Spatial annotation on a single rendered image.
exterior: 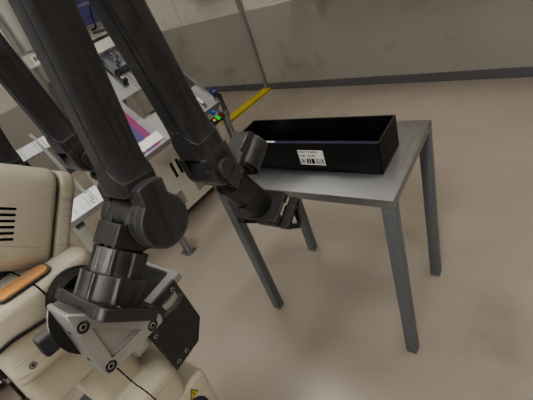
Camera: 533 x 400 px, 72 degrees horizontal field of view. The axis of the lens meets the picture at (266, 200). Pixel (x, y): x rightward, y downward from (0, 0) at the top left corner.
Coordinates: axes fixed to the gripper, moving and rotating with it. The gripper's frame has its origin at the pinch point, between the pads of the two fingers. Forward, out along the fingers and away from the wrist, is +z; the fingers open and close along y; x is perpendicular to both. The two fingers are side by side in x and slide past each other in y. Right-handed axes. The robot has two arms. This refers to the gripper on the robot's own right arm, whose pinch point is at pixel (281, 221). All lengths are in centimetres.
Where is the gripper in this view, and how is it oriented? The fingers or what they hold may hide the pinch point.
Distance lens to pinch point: 80.4
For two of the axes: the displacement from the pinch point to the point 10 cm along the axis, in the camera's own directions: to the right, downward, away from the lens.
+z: 5.1, 4.2, 7.5
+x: -3.0, 9.1, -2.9
